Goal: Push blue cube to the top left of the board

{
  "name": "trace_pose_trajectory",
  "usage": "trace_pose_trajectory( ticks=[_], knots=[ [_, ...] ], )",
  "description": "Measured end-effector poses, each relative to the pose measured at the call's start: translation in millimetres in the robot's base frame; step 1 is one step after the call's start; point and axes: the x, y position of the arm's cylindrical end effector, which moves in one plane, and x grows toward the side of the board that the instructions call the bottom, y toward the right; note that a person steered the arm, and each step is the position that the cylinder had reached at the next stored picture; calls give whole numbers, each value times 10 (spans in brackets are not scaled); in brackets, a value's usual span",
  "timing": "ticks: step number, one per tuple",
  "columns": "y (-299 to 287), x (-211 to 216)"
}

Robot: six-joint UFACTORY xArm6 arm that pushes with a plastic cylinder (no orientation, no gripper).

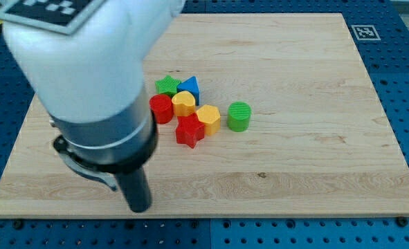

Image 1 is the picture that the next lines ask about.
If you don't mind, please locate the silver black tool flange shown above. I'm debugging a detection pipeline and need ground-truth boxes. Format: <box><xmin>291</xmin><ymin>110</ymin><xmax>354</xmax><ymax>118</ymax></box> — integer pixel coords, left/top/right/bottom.
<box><xmin>52</xmin><ymin>86</ymin><xmax>158</xmax><ymax>191</ymax></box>

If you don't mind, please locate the fiducial marker on arm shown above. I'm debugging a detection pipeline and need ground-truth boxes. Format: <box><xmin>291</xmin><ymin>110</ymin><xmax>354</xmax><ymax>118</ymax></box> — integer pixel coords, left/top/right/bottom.
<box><xmin>0</xmin><ymin>0</ymin><xmax>105</xmax><ymax>35</ymax></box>

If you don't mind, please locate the red star block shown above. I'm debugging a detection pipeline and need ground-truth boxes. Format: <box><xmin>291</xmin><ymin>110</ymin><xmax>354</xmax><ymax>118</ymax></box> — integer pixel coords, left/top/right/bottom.
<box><xmin>175</xmin><ymin>113</ymin><xmax>205</xmax><ymax>149</ymax></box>

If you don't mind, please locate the red cylinder block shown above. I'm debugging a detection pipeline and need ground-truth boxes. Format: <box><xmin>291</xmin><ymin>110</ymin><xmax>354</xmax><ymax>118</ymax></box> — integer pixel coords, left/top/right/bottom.
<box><xmin>149</xmin><ymin>94</ymin><xmax>174</xmax><ymax>124</ymax></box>

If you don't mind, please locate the blue triangle block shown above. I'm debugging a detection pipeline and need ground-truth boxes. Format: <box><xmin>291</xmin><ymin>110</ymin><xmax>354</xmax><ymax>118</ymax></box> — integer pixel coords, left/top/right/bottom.
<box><xmin>177</xmin><ymin>76</ymin><xmax>200</xmax><ymax>106</ymax></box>

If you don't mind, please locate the wooden board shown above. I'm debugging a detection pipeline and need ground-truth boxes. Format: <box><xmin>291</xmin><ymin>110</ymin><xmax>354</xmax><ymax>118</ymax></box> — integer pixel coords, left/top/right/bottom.
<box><xmin>0</xmin><ymin>12</ymin><xmax>409</xmax><ymax>220</ymax></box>

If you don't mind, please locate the green star block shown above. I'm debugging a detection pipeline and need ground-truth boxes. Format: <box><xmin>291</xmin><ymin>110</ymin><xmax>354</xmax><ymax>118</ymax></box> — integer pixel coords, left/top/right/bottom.
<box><xmin>155</xmin><ymin>75</ymin><xmax>181</xmax><ymax>98</ymax></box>

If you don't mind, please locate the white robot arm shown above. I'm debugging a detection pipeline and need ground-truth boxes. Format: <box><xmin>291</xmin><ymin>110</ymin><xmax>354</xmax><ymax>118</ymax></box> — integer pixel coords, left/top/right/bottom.
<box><xmin>0</xmin><ymin>0</ymin><xmax>185</xmax><ymax>212</ymax></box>

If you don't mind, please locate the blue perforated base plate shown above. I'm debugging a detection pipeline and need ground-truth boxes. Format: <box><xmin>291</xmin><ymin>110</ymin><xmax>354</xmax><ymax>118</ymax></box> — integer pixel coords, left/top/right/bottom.
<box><xmin>0</xmin><ymin>1</ymin><xmax>409</xmax><ymax>248</ymax></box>

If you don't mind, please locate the green cylinder block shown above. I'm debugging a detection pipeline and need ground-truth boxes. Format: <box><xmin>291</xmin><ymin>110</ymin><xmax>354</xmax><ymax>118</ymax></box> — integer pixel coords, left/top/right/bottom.
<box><xmin>227</xmin><ymin>102</ymin><xmax>252</xmax><ymax>132</ymax></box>

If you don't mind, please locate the yellow hexagon block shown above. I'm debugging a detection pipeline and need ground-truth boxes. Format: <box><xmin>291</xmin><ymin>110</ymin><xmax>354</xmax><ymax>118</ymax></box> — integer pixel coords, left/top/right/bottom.
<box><xmin>197</xmin><ymin>104</ymin><xmax>221</xmax><ymax>136</ymax></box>

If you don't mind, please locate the fiducial marker on table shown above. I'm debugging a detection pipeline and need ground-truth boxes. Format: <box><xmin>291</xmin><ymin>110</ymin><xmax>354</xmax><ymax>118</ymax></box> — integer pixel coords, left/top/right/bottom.
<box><xmin>351</xmin><ymin>25</ymin><xmax>381</xmax><ymax>41</ymax></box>

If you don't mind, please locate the yellow heart block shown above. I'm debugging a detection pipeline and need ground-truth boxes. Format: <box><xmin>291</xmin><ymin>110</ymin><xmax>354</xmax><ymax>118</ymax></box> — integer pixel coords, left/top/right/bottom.
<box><xmin>172</xmin><ymin>91</ymin><xmax>196</xmax><ymax>116</ymax></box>

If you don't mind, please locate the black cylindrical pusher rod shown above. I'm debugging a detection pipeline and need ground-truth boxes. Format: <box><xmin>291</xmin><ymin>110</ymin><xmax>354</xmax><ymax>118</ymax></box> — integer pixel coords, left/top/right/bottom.
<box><xmin>115</xmin><ymin>168</ymin><xmax>152</xmax><ymax>213</ymax></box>

